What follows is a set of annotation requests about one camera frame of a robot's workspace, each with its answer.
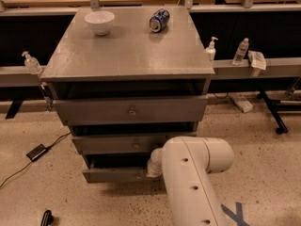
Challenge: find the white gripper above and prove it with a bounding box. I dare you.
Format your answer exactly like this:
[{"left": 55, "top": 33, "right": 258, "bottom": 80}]
[{"left": 147, "top": 148, "right": 163, "bottom": 178}]

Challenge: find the grey bottom drawer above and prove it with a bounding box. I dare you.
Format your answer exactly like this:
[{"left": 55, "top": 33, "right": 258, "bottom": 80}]
[{"left": 83, "top": 153, "right": 151, "bottom": 183}]

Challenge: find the grey drawer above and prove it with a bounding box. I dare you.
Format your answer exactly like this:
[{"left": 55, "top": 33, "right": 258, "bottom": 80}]
[
  {"left": 83, "top": 153, "right": 151, "bottom": 183},
  {"left": 54, "top": 96, "right": 208, "bottom": 125},
  {"left": 72, "top": 132, "right": 196, "bottom": 154}
]

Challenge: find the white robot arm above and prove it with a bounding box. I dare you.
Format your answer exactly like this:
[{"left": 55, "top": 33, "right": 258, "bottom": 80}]
[{"left": 147, "top": 137, "right": 234, "bottom": 226}]

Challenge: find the grey middle drawer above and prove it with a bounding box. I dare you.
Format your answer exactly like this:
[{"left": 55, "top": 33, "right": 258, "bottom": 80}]
[{"left": 72, "top": 132, "right": 196, "bottom": 154}]

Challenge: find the grey top drawer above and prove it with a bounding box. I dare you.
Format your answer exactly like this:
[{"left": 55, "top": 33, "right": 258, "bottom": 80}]
[{"left": 54, "top": 96, "right": 208, "bottom": 125}]

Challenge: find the grey wooden drawer cabinet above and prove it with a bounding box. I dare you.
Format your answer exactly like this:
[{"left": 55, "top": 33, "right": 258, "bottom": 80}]
[{"left": 40, "top": 5, "right": 215, "bottom": 184}]

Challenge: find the white box on floor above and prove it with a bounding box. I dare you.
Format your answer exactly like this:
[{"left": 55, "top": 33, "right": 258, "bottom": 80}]
[{"left": 231, "top": 95, "right": 253, "bottom": 113}]

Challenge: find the black power adapter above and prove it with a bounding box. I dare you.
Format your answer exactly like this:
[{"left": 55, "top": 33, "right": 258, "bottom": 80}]
[{"left": 26, "top": 144, "right": 47, "bottom": 162}]

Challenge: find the black object bottom left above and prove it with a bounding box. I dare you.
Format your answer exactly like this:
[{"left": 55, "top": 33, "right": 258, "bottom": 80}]
[{"left": 40, "top": 210, "right": 54, "bottom": 226}]

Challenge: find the white pump bottle right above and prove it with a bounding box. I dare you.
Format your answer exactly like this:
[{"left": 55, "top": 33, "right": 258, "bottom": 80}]
[{"left": 205, "top": 37, "right": 217, "bottom": 61}]

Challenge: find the black stand leg with caster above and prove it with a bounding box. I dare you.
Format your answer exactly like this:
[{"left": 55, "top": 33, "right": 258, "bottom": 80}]
[{"left": 258, "top": 90, "right": 301, "bottom": 135}]

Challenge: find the crumpled white paper packet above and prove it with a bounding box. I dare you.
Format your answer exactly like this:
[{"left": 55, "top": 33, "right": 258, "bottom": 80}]
[{"left": 248, "top": 51, "right": 266, "bottom": 70}]

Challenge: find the blue soda can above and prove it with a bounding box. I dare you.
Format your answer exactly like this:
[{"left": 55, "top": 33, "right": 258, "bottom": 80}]
[{"left": 149, "top": 8, "right": 170, "bottom": 33}]

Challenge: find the clear plastic water bottle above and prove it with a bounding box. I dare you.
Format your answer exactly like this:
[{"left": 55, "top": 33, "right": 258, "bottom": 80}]
[{"left": 232, "top": 38, "right": 249, "bottom": 65}]

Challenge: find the black table leg left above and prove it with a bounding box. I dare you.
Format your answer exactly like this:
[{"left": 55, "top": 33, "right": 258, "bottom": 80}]
[{"left": 6, "top": 100, "right": 23, "bottom": 120}]

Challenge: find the white ceramic bowl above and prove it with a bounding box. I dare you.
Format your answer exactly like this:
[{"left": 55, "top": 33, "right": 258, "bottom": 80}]
[{"left": 85, "top": 10, "right": 115, "bottom": 35}]

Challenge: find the clear pump bottle left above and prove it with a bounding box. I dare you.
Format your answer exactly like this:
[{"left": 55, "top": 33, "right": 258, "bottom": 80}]
[{"left": 22, "top": 51, "right": 42, "bottom": 75}]

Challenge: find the black adapter cable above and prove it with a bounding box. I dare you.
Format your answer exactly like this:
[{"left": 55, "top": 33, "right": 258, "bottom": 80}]
[{"left": 0, "top": 131, "right": 72, "bottom": 190}]

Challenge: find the grey metal shelf rail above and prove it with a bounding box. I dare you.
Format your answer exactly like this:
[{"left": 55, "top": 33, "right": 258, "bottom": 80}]
[{"left": 0, "top": 57, "right": 301, "bottom": 88}]

